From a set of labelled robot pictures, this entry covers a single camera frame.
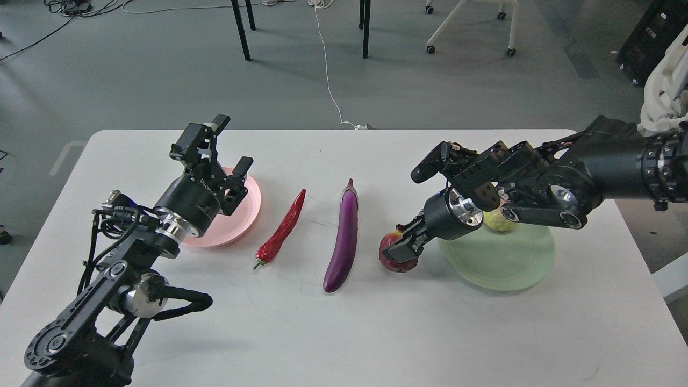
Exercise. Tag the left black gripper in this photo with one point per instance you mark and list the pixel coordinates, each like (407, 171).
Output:
(204, 190)

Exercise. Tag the black cabinet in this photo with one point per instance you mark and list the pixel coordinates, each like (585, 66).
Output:
(655, 32)

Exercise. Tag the red pomegranate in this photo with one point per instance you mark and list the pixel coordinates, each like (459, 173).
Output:
(392, 265)

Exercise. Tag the green plate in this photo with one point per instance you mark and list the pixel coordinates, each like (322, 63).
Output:
(504, 262)

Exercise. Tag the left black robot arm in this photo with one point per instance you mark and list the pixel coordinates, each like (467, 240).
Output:
(92, 341)

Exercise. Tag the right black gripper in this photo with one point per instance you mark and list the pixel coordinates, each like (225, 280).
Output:
(447, 215)

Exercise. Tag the black table legs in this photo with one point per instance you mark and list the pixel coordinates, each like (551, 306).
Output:
(303, 31)

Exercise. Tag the red chili pepper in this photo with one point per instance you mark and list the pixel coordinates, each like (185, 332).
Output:
(270, 249)

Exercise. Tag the purple eggplant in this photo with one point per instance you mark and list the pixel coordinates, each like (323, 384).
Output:
(346, 241)

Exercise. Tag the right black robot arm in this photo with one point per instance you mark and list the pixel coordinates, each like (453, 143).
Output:
(557, 184)

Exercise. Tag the white office chair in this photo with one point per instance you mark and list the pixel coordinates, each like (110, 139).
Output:
(664, 96)

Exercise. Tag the pink plate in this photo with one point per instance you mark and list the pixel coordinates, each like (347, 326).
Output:
(226, 229)

